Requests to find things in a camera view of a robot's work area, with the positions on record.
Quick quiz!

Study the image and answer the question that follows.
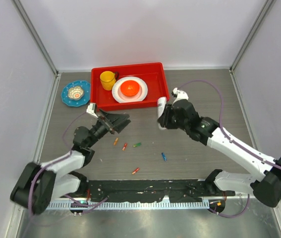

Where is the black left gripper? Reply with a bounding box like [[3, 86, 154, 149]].
[[86, 110, 130, 148]]

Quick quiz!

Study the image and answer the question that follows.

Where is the white air conditioner remote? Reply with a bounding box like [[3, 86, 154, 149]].
[[157, 97, 167, 130]]

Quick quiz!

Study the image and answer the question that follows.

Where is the blue battery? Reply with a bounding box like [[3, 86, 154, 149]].
[[161, 153, 167, 161]]

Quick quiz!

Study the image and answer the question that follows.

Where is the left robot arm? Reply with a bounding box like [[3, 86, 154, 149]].
[[10, 110, 131, 215]]

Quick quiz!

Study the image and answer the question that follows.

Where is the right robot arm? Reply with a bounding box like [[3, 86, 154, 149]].
[[157, 97, 281, 208]]

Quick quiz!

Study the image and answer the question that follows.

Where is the white plate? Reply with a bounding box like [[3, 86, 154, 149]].
[[112, 76, 148, 103]]

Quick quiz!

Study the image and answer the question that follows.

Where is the green battery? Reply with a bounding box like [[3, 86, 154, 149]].
[[133, 142, 142, 147]]

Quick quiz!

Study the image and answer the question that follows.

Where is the orange bowl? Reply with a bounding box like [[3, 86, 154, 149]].
[[120, 80, 140, 97]]

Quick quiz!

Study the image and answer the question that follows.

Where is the red plastic tray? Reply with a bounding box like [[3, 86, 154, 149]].
[[90, 62, 170, 111]]

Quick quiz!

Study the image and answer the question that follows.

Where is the yellow mug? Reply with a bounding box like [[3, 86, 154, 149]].
[[100, 71, 119, 91]]

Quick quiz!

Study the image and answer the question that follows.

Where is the blue dotted plate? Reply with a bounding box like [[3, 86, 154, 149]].
[[61, 80, 91, 108]]

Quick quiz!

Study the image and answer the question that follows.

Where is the small patterned bowl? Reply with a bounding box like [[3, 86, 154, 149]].
[[67, 86, 84, 101]]

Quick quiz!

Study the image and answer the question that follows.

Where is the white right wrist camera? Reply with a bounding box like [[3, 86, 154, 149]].
[[171, 87, 188, 103]]

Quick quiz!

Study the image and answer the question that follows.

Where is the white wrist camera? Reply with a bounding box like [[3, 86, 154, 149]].
[[171, 87, 188, 103], [86, 103, 98, 119]]

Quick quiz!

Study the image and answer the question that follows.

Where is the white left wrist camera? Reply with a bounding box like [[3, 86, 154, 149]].
[[86, 103, 98, 119]]

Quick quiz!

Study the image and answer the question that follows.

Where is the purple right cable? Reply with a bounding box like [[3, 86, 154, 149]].
[[178, 79, 281, 218]]

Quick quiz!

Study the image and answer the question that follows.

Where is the purple cable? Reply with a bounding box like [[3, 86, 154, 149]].
[[178, 79, 281, 218], [27, 111, 109, 216]]

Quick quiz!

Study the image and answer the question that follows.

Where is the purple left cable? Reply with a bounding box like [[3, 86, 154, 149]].
[[27, 111, 109, 216]]

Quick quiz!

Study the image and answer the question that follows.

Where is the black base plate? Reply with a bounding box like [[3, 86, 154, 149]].
[[58, 178, 235, 203]]

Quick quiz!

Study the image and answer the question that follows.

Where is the white cable duct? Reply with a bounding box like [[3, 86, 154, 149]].
[[46, 198, 210, 211]]

